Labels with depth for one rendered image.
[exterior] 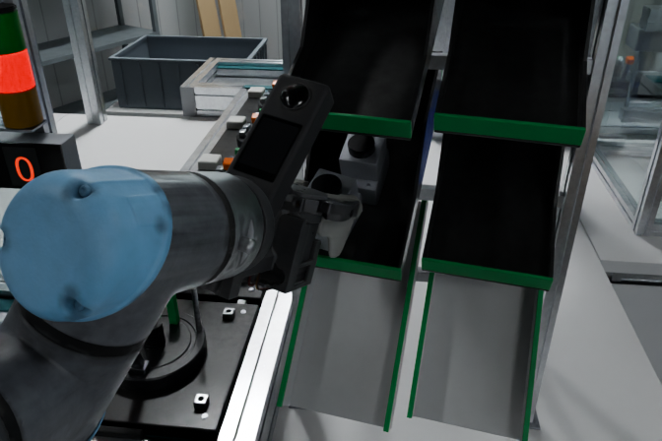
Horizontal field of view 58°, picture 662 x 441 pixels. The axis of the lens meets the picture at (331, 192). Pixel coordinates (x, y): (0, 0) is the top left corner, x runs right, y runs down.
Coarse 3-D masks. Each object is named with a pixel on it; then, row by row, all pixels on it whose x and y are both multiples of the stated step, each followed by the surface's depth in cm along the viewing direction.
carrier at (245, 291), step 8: (200, 288) 96; (240, 288) 96; (248, 288) 96; (176, 296) 96; (184, 296) 96; (200, 296) 95; (208, 296) 95; (216, 296) 95; (240, 296) 95; (248, 296) 95; (256, 296) 95; (256, 304) 95
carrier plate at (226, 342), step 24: (192, 312) 91; (216, 312) 91; (240, 312) 91; (216, 336) 87; (240, 336) 87; (216, 360) 82; (240, 360) 83; (192, 384) 79; (216, 384) 79; (120, 408) 75; (144, 408) 75; (168, 408) 75; (192, 408) 75; (216, 408) 75; (144, 432) 74; (168, 432) 73; (192, 432) 73; (216, 432) 72
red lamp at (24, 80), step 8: (0, 56) 75; (8, 56) 75; (16, 56) 76; (24, 56) 77; (0, 64) 76; (8, 64) 76; (16, 64) 76; (24, 64) 77; (0, 72) 76; (8, 72) 76; (16, 72) 77; (24, 72) 78; (32, 72) 79; (0, 80) 77; (8, 80) 77; (16, 80) 77; (24, 80) 78; (32, 80) 79; (0, 88) 77; (8, 88) 77; (16, 88) 77; (24, 88) 78
